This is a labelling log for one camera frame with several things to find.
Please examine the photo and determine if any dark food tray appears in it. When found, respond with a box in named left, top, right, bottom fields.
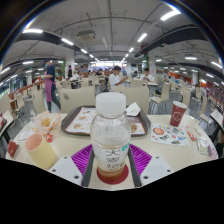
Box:
left=60, top=105, right=152, bottom=137

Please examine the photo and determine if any printed paper tray liner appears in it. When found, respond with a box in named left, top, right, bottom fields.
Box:
left=64, top=107, right=147, bottom=135

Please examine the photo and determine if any yellow cup pink inside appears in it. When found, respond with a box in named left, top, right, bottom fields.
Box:
left=24, top=133, right=57, bottom=171

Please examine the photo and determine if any ceiling air conditioner unit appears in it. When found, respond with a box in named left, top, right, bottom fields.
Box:
left=76, top=29, right=97, bottom=42

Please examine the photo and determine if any person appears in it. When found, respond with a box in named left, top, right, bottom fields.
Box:
left=41, top=58, right=62, bottom=113
left=139, top=67, right=155, bottom=84
left=108, top=65, right=129, bottom=93

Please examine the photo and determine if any pink printed leaflet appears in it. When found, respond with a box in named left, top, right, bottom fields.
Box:
left=208, top=143, right=219, bottom=160

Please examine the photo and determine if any colourful printed leaflet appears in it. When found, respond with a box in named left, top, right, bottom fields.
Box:
left=149, top=122, right=191, bottom=148

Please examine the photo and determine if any crumpled food wrapper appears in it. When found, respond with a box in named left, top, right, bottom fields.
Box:
left=31, top=110, right=63, bottom=136

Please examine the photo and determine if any clear plastic packet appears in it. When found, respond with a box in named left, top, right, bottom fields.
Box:
left=196, top=137, right=212, bottom=156

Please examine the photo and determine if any white paper sheet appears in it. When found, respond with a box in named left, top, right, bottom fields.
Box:
left=17, top=129, right=36, bottom=143

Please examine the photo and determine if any small red packet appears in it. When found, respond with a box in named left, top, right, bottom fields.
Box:
left=7, top=139, right=20, bottom=159

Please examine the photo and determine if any ceiling lights group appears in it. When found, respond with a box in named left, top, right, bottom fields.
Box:
left=0, top=8, right=224, bottom=88

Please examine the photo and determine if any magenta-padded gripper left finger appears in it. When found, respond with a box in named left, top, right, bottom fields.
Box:
left=48, top=143, right=95, bottom=188

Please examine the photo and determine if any clear tea bottle white cap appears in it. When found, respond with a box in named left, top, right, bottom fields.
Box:
left=89, top=92, right=132, bottom=183

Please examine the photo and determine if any beige chairs group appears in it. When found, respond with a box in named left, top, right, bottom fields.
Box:
left=0, top=76, right=224, bottom=134

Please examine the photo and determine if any red paper cup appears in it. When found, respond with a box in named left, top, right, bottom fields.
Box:
left=169, top=100, right=188, bottom=128

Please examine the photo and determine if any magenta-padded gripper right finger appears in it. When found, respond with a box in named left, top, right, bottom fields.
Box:
left=128, top=143, right=175, bottom=188

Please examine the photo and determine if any white paper napkin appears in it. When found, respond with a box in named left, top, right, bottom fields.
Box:
left=124, top=102, right=142, bottom=118

